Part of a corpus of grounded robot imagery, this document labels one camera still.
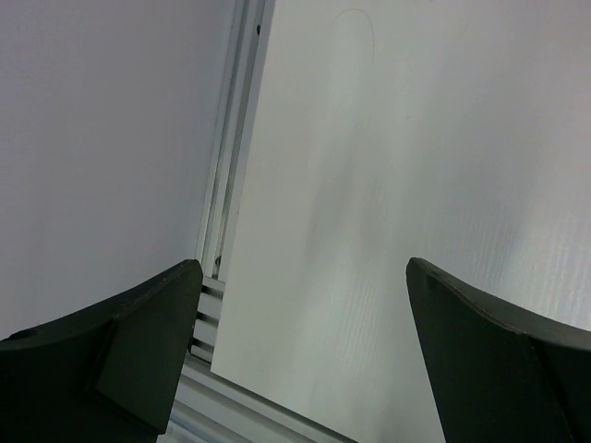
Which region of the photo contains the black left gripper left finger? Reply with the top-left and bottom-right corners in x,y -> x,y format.
1,259 -> 203,442

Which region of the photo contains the aluminium front frame rail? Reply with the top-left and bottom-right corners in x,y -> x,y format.
159,354 -> 351,442

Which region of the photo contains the aluminium left frame rail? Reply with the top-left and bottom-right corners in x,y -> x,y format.
188,1 -> 275,364

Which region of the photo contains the aluminium frame rail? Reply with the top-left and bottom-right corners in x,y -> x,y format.
159,354 -> 351,442
188,1 -> 275,364

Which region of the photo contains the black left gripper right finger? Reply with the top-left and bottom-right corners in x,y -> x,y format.
405,257 -> 590,442

